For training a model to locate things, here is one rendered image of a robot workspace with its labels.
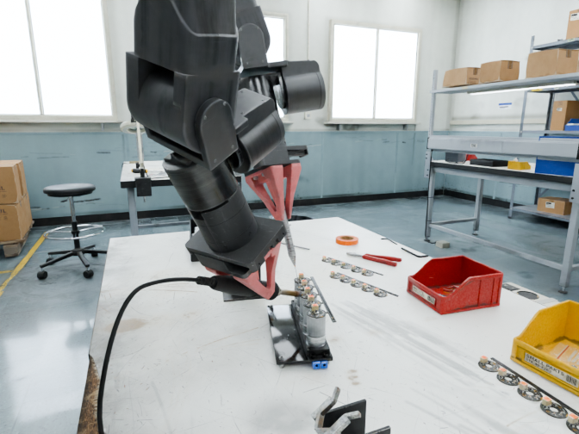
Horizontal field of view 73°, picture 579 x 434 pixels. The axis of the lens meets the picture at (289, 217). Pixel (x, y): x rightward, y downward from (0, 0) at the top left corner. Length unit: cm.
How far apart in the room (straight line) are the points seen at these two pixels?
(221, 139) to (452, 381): 39
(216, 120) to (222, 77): 3
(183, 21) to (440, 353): 49
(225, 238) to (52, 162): 454
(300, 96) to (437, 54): 596
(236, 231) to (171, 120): 14
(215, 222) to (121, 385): 24
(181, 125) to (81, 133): 455
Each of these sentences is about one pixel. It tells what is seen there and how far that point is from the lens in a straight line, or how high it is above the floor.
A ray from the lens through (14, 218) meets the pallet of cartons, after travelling 390.
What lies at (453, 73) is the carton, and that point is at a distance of 366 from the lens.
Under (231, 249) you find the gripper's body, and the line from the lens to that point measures 41.
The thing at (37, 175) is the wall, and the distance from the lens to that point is 494.
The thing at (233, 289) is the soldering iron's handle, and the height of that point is 87.
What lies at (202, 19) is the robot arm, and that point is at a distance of 30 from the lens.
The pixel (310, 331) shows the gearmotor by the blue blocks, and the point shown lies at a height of 79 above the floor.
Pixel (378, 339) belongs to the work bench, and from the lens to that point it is 59.
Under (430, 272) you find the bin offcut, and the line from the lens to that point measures 77.
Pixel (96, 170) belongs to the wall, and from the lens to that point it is 486.
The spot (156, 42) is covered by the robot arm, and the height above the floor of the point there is 110.
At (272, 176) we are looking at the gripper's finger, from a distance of 53.
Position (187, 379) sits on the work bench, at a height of 75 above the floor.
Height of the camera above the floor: 104
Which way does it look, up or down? 13 degrees down
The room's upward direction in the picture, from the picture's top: straight up
